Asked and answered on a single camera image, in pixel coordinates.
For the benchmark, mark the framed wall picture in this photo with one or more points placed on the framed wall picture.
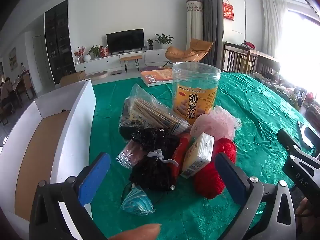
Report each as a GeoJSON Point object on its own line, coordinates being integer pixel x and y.
{"type": "Point", "coordinates": [13, 58]}

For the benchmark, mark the small potted plant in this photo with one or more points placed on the small potted plant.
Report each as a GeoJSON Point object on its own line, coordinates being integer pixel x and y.
{"type": "Point", "coordinates": [150, 43]}

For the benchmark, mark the black television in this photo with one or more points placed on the black television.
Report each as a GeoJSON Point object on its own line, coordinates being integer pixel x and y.
{"type": "Point", "coordinates": [125, 41]}

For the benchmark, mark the standing air conditioner cloth cover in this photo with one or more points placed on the standing air conditioner cloth cover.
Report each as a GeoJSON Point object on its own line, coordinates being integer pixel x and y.
{"type": "Point", "coordinates": [195, 25]}

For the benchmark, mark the pink bath pouf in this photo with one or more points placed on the pink bath pouf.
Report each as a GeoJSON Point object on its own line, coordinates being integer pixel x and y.
{"type": "Point", "coordinates": [212, 125]}

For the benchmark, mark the bushy potted plant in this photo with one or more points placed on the bushy potted plant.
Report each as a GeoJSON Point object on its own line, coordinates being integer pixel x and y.
{"type": "Point", "coordinates": [95, 50]}

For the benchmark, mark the wooden crib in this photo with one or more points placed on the wooden crib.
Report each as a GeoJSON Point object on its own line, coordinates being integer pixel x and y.
{"type": "Point", "coordinates": [250, 60]}

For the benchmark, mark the dark packet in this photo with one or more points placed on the dark packet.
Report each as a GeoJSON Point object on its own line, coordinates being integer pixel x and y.
{"type": "Point", "coordinates": [123, 127]}

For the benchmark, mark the purple floor mat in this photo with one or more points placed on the purple floor mat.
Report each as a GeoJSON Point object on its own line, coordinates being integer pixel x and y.
{"type": "Point", "coordinates": [150, 68]}

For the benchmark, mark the blue striped pouch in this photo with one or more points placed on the blue striped pouch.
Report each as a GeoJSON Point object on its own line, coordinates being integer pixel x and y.
{"type": "Point", "coordinates": [137, 202]}

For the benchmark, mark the wooden stool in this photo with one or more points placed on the wooden stool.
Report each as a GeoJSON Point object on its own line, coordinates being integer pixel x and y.
{"type": "Point", "coordinates": [130, 57]}

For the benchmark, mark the red packet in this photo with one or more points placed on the red packet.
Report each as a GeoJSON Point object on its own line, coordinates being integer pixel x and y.
{"type": "Point", "coordinates": [180, 150]}

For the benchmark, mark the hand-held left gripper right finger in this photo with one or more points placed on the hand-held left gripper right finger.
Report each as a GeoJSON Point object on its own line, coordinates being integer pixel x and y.
{"type": "Point", "coordinates": [230, 177]}

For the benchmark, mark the red gift box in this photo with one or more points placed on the red gift box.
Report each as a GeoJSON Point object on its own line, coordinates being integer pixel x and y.
{"type": "Point", "coordinates": [104, 52]}

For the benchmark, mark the black lace bundle white band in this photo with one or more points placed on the black lace bundle white band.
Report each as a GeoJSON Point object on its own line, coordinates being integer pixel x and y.
{"type": "Point", "coordinates": [152, 172]}

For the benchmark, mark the bag of cotton swabs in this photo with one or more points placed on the bag of cotton swabs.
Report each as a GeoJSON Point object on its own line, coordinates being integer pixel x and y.
{"type": "Point", "coordinates": [152, 115]}

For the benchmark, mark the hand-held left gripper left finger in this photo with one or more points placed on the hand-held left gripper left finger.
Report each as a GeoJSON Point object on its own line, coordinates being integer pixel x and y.
{"type": "Point", "coordinates": [96, 175]}

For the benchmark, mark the clear plastic jar orange label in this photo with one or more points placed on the clear plastic jar orange label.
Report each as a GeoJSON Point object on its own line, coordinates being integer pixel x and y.
{"type": "Point", "coordinates": [195, 80]}

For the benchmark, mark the white cardboard box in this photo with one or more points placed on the white cardboard box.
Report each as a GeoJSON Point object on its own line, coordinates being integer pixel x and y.
{"type": "Point", "coordinates": [75, 120]}

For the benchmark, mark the tissue pack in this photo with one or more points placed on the tissue pack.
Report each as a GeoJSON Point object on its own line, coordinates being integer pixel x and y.
{"type": "Point", "coordinates": [200, 152]}

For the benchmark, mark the orange lounge chair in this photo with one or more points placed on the orange lounge chair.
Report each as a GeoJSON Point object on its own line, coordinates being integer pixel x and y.
{"type": "Point", "coordinates": [190, 51]}

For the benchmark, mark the red yarn ball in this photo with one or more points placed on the red yarn ball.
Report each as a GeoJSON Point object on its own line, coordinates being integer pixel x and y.
{"type": "Point", "coordinates": [207, 180]}

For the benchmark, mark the clear packet pink contents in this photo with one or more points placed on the clear packet pink contents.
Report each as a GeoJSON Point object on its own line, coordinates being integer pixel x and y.
{"type": "Point", "coordinates": [130, 155]}

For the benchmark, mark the large green potted plant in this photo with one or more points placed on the large green potted plant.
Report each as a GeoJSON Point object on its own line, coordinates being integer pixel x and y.
{"type": "Point", "coordinates": [163, 40]}

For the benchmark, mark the red wall calendar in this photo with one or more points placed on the red wall calendar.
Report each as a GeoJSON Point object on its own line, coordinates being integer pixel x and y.
{"type": "Point", "coordinates": [228, 11]}

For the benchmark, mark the white television cabinet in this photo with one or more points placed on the white television cabinet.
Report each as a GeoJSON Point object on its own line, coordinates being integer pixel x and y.
{"type": "Point", "coordinates": [105, 61]}

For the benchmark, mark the brown cardboard box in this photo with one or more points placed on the brown cardboard box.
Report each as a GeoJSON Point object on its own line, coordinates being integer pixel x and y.
{"type": "Point", "coordinates": [73, 78]}

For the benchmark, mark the red flower arrangement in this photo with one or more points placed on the red flower arrangement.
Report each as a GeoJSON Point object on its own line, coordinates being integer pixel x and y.
{"type": "Point", "coordinates": [80, 52]}

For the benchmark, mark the black display cabinet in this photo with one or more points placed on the black display cabinet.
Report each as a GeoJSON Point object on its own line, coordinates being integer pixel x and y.
{"type": "Point", "coordinates": [58, 42]}

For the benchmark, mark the round white vase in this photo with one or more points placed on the round white vase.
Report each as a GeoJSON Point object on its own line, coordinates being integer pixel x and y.
{"type": "Point", "coordinates": [86, 58]}

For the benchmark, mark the wooden dining chair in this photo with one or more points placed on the wooden dining chair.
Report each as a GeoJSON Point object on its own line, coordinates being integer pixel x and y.
{"type": "Point", "coordinates": [28, 85]}

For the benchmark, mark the black lace cloth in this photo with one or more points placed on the black lace cloth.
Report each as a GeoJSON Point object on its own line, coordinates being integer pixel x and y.
{"type": "Point", "coordinates": [155, 140]}

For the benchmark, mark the orange book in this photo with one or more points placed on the orange book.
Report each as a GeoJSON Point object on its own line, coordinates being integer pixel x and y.
{"type": "Point", "coordinates": [160, 76]}

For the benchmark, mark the white sheer curtain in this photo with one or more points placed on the white sheer curtain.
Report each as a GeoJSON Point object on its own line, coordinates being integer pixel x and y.
{"type": "Point", "coordinates": [272, 25]}

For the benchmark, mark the person's right hand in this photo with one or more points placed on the person's right hand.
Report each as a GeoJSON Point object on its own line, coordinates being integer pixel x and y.
{"type": "Point", "coordinates": [303, 210]}

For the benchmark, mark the person's left hand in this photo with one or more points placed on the person's left hand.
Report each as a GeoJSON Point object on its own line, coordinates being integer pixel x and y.
{"type": "Point", "coordinates": [137, 232]}

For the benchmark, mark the grey curtain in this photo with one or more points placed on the grey curtain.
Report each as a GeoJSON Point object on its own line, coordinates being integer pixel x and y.
{"type": "Point", "coordinates": [212, 12]}

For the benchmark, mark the green satin tablecloth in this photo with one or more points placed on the green satin tablecloth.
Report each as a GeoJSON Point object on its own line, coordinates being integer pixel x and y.
{"type": "Point", "coordinates": [250, 110]}

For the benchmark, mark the pile of assorted clutter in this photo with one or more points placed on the pile of assorted clutter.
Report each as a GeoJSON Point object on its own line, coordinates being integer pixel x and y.
{"type": "Point", "coordinates": [287, 90]}

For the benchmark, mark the red clothes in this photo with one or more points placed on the red clothes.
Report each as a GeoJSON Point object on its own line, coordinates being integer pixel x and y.
{"type": "Point", "coordinates": [250, 45]}

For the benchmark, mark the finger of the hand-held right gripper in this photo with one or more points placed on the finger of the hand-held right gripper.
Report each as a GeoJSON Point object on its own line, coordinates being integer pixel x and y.
{"type": "Point", "coordinates": [287, 140]}

